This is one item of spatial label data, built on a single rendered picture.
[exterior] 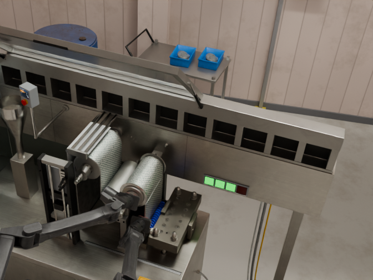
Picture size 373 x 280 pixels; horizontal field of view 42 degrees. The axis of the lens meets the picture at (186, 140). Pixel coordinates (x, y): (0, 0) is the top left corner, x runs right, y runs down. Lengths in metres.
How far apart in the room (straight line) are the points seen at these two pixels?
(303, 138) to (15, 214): 1.61
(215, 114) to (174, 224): 0.63
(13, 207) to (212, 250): 1.61
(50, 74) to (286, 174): 1.33
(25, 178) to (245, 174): 1.22
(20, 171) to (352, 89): 3.63
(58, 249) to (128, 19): 3.06
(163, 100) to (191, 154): 0.33
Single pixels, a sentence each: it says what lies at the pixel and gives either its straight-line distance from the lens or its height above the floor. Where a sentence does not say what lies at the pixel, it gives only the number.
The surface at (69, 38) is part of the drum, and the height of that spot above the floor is 0.91.
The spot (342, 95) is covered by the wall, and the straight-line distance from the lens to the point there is 5.38.
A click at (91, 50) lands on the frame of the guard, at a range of 1.98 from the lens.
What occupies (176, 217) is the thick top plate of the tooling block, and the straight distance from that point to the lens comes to 2.60.
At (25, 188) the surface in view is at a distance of 2.89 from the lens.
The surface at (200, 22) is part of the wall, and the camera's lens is 5.01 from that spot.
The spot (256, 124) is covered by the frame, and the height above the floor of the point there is 1.61.
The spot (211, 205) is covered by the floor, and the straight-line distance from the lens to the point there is 4.14.
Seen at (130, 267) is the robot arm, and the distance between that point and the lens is 2.04.
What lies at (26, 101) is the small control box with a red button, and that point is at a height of 1.64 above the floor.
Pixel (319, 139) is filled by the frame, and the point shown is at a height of 1.62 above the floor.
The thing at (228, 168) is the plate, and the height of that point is 1.30.
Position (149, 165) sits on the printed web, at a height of 1.31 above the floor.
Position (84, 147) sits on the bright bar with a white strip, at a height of 1.44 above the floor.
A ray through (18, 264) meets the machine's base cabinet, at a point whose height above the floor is 0.76.
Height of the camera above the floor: 2.93
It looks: 38 degrees down
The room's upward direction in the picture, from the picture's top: 5 degrees clockwise
